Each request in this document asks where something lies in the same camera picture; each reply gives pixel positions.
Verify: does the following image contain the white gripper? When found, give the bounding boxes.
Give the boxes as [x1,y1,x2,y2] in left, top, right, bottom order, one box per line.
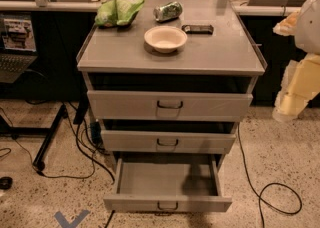
[272,11,320,122]

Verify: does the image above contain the grey bottom drawer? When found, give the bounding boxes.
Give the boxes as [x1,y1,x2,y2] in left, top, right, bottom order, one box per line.
[104,153,232,213]

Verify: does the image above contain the grey drawer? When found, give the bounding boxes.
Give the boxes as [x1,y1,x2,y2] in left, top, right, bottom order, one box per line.
[101,130,236,154]
[104,153,232,213]
[88,90,252,122]

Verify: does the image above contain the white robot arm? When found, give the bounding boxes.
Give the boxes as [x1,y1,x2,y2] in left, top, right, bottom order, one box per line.
[272,0,320,122]

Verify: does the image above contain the grey metal drawer cabinet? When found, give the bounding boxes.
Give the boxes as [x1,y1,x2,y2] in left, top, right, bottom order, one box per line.
[75,0,268,173]

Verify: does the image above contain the grey top drawer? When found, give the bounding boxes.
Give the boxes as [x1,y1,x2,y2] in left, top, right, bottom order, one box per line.
[88,90,252,122]

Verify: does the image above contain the grey middle drawer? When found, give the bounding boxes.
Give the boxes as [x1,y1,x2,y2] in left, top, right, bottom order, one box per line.
[101,130,236,154]

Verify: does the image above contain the black rectangular device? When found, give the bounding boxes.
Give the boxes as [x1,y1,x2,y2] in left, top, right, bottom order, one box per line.
[181,25,214,35]

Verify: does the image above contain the white paper bowl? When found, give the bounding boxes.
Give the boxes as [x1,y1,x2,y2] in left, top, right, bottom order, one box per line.
[144,26,187,53]

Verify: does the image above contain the green soda can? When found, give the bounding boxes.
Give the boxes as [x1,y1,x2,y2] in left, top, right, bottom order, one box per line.
[153,1,183,22]

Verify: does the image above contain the green chip bag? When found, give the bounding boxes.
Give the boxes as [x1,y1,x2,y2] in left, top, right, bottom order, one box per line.
[95,0,145,27]

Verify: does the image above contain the open laptop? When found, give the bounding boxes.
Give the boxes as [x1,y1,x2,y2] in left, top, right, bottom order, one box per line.
[0,12,38,83]

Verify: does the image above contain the black desk stand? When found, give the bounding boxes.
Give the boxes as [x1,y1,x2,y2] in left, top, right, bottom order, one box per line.
[0,104,67,172]

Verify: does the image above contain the black looped floor cable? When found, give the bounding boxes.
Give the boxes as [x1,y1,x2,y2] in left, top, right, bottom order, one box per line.
[236,123,303,228]

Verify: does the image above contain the black cable left floor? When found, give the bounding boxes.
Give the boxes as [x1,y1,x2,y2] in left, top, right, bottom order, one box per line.
[31,101,116,183]

